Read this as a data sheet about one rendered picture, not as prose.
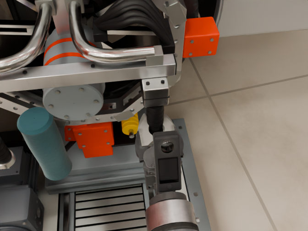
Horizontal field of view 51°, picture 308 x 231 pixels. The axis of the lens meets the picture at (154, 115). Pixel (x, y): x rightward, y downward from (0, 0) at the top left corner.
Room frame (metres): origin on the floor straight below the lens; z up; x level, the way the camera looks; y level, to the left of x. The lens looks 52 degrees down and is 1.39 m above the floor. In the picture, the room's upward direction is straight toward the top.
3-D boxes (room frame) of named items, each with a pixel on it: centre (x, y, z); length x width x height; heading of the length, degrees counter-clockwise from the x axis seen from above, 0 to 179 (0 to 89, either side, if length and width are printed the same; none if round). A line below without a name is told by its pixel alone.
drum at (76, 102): (0.56, 0.19, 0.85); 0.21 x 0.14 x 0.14; 8
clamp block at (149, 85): (0.45, 0.00, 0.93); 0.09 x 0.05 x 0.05; 8
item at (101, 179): (0.79, 0.22, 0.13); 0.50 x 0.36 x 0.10; 98
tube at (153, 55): (0.52, 0.08, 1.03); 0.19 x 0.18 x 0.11; 8
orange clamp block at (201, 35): (0.67, -0.11, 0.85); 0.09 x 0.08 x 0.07; 98
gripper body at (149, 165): (0.30, -0.02, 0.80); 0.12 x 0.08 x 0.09; 8
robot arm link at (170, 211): (0.22, -0.03, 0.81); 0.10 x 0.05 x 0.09; 98
